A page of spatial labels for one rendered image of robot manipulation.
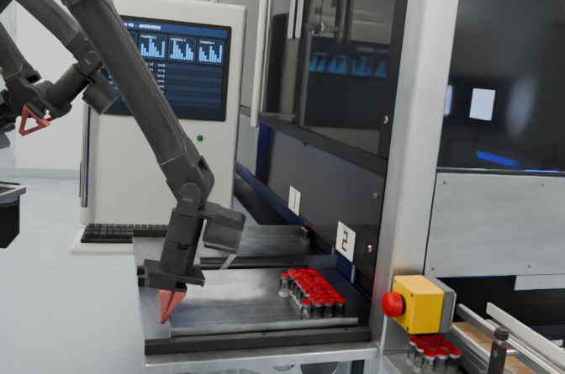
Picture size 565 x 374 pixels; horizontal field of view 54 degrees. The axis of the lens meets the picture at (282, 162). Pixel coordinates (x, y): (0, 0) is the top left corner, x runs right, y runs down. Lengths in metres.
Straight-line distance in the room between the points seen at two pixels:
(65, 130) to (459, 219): 5.70
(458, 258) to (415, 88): 0.32
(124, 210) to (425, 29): 1.25
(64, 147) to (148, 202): 4.62
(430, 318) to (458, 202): 0.21
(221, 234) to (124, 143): 0.95
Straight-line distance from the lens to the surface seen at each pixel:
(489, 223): 1.05
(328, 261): 1.39
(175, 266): 0.96
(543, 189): 1.11
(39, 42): 6.41
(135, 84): 0.90
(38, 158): 6.51
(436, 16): 0.94
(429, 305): 0.92
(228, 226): 0.94
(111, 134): 1.84
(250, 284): 1.24
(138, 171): 1.85
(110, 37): 0.90
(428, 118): 0.94
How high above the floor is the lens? 1.35
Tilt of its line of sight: 9 degrees down
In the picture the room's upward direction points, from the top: 5 degrees clockwise
